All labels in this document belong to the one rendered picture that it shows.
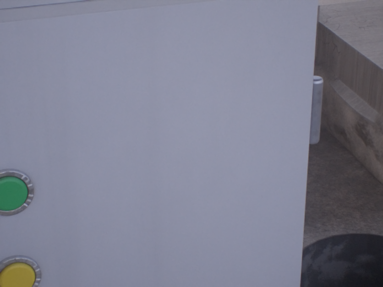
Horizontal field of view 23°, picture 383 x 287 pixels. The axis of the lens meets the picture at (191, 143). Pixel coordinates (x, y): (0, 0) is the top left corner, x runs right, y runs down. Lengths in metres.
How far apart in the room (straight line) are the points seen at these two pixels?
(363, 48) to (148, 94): 2.51
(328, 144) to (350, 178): 0.24
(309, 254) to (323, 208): 0.68
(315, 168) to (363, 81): 0.31
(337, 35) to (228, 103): 2.58
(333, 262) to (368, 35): 1.14
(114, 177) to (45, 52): 0.09
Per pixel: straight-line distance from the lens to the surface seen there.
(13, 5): 0.54
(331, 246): 2.17
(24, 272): 0.58
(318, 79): 0.59
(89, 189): 0.56
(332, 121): 3.20
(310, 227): 2.70
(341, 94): 3.08
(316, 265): 2.16
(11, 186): 0.55
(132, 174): 0.57
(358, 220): 2.75
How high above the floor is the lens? 1.42
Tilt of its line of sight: 27 degrees down
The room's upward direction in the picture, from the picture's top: straight up
